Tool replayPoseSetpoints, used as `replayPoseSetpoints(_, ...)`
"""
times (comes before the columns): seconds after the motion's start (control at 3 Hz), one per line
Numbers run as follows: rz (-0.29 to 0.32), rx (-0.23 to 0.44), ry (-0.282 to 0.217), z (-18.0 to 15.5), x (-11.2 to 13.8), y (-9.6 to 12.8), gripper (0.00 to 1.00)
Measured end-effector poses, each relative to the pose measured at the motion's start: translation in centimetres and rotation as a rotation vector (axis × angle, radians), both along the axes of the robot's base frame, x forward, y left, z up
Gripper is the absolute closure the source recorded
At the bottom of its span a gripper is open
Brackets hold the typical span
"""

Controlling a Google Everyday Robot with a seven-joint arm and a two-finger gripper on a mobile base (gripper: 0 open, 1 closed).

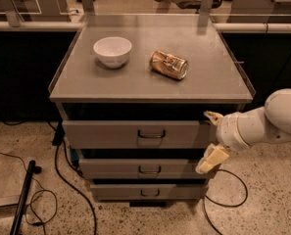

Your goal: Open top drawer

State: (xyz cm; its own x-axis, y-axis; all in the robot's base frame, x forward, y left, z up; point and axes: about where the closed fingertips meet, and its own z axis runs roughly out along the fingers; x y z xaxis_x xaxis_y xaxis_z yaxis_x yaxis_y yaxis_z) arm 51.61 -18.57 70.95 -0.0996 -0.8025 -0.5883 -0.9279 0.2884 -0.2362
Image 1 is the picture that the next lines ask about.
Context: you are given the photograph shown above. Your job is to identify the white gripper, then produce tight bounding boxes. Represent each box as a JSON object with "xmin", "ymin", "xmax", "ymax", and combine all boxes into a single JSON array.
[{"xmin": 195, "ymin": 111, "xmax": 249, "ymax": 174}]

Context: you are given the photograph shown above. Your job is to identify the grey top drawer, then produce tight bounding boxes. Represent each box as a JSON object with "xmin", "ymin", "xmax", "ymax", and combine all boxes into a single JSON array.
[{"xmin": 63, "ymin": 120, "xmax": 217, "ymax": 149}]

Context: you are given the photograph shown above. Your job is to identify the grey drawer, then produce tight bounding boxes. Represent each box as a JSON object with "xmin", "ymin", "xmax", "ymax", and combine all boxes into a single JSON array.
[
  {"xmin": 63, "ymin": 120, "xmax": 217, "ymax": 149},
  {"xmin": 79, "ymin": 159, "xmax": 219, "ymax": 179},
  {"xmin": 90, "ymin": 184, "xmax": 208, "ymax": 202}
]

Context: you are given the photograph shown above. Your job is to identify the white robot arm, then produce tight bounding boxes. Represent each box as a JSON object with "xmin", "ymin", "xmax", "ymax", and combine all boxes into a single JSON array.
[{"xmin": 195, "ymin": 89, "xmax": 291, "ymax": 174}]

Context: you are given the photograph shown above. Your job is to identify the grey bottom drawer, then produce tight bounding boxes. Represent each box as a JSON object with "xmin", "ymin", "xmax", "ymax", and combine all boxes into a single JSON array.
[{"xmin": 90, "ymin": 184, "xmax": 208, "ymax": 202}]

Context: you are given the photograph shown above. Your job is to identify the grey drawer cabinet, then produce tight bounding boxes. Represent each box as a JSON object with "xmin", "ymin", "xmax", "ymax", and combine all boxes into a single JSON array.
[{"xmin": 48, "ymin": 14, "xmax": 256, "ymax": 208}]

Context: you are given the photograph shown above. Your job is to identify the grey middle drawer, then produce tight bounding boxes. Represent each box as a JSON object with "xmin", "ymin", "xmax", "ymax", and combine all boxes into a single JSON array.
[{"xmin": 79, "ymin": 159, "xmax": 219, "ymax": 179}]

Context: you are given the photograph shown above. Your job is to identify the crushed gold soda can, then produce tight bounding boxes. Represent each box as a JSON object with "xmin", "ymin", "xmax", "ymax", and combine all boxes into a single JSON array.
[{"xmin": 149, "ymin": 51, "xmax": 189, "ymax": 80}]

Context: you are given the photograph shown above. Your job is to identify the white ceramic bowl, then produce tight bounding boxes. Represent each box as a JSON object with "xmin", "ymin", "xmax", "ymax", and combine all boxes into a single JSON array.
[{"xmin": 93, "ymin": 36, "xmax": 132, "ymax": 69}]

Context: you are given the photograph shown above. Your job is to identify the black pole on floor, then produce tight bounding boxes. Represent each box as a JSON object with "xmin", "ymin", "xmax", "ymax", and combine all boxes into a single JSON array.
[{"xmin": 10, "ymin": 161, "xmax": 36, "ymax": 235}]

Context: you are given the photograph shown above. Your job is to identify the black floor cable right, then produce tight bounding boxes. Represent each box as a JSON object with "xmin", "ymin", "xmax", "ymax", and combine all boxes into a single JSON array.
[{"xmin": 202, "ymin": 168, "xmax": 249, "ymax": 235}]

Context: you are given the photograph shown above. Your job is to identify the black floor cable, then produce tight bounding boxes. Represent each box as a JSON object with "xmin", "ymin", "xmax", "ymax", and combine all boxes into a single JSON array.
[
  {"xmin": 46, "ymin": 120, "xmax": 98, "ymax": 235},
  {"xmin": 202, "ymin": 168, "xmax": 249, "ymax": 235}
]

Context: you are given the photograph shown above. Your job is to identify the white horizontal rail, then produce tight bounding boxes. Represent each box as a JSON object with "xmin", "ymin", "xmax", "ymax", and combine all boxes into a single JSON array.
[{"xmin": 0, "ymin": 22, "xmax": 291, "ymax": 34}]

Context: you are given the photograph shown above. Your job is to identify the black floor cable left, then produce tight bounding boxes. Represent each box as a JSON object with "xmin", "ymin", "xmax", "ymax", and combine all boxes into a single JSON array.
[{"xmin": 46, "ymin": 120, "xmax": 98, "ymax": 235}]

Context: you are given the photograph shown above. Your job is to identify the thin black looped cable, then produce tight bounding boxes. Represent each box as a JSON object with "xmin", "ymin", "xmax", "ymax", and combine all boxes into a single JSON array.
[{"xmin": 0, "ymin": 144, "xmax": 59, "ymax": 235}]

